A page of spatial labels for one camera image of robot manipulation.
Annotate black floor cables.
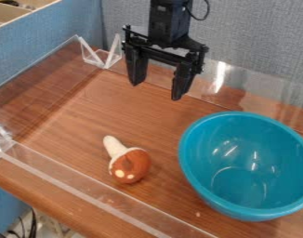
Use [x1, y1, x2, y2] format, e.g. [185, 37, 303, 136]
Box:
[4, 207, 40, 238]

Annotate clear acrylic front barrier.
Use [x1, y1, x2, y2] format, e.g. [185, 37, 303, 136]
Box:
[0, 126, 217, 238]

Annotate clear acrylic left barrier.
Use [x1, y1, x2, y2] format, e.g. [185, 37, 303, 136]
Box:
[0, 35, 97, 140]

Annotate clear acrylic back barrier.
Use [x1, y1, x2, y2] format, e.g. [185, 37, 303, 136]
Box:
[112, 33, 303, 137]

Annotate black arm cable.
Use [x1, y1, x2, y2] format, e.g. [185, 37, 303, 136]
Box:
[184, 0, 211, 21]

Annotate blue plastic bowl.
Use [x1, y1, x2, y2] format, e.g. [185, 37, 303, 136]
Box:
[177, 112, 303, 222]

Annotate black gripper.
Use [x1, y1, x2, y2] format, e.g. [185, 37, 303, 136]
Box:
[121, 25, 208, 100]

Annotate clear acrylic corner bracket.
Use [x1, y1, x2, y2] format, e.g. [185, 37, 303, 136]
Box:
[78, 34, 122, 69]

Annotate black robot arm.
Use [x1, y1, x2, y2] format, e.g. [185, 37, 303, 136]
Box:
[121, 0, 209, 100]

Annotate clear acrylic barrier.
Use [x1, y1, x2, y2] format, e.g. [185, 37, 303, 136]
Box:
[0, 126, 217, 238]
[112, 33, 303, 137]
[0, 35, 97, 140]

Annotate brown toy mushroom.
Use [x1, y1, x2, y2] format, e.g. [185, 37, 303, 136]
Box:
[102, 136, 152, 184]

